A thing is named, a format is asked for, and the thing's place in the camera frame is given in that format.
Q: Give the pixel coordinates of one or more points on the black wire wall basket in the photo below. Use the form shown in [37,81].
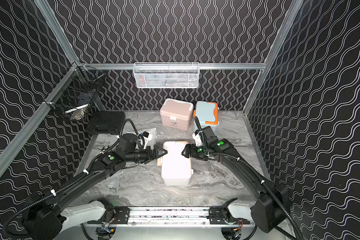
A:
[75,101]

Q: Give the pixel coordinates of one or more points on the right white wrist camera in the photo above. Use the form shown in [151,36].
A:
[197,138]

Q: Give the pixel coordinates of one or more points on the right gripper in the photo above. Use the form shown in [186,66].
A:
[192,147]

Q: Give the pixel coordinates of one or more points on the white wire wall basket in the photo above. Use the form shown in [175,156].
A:
[155,75]

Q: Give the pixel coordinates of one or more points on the blue orange first aid box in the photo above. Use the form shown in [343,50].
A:
[208,114]

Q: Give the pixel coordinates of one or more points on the black plastic tool case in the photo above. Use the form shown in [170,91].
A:
[106,123]

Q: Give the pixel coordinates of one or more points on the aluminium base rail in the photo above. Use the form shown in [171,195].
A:
[204,217]

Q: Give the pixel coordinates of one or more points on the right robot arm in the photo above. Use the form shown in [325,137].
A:
[271,209]

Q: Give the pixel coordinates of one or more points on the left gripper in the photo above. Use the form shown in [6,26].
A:
[151,154]

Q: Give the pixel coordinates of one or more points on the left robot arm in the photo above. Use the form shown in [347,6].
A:
[42,216]

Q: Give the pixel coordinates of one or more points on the white pink first aid box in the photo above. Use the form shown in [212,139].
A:
[176,169]

